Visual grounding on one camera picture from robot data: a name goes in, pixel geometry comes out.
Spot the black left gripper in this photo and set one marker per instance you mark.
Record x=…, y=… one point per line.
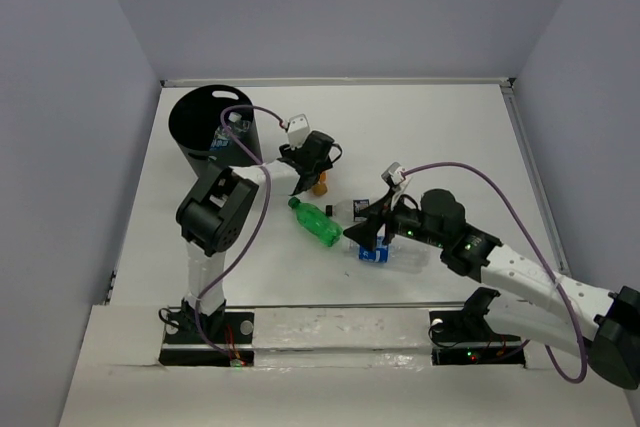
x=286, y=152

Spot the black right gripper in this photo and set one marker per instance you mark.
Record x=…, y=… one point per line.
x=365, y=233

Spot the orange juice bottle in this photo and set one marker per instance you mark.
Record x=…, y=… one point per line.
x=320, y=187

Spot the clear bottle black label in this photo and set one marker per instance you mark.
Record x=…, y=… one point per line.
x=348, y=211

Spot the clear bottle blue label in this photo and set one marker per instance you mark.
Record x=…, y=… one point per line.
x=401, y=255

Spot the green plastic bottle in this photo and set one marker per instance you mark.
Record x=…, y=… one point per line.
x=316, y=222

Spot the clear crushed label-less bottle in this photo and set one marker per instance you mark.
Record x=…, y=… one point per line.
x=237, y=125

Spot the clear bottle blue-green label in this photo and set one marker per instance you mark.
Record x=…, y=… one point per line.
x=221, y=140

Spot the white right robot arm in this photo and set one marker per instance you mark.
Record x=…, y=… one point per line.
x=516, y=295

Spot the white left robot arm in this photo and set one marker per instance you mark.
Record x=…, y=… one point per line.
x=212, y=216

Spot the black plastic bin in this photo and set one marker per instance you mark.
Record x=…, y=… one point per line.
x=197, y=116

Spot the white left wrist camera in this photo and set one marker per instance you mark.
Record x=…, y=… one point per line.
x=297, y=130

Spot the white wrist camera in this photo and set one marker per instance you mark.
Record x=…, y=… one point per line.
x=297, y=130
x=395, y=175

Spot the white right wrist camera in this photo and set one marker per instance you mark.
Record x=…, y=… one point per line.
x=395, y=175

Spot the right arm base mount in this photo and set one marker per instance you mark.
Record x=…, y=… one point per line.
x=460, y=341

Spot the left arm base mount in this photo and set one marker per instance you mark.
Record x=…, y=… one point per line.
x=224, y=339

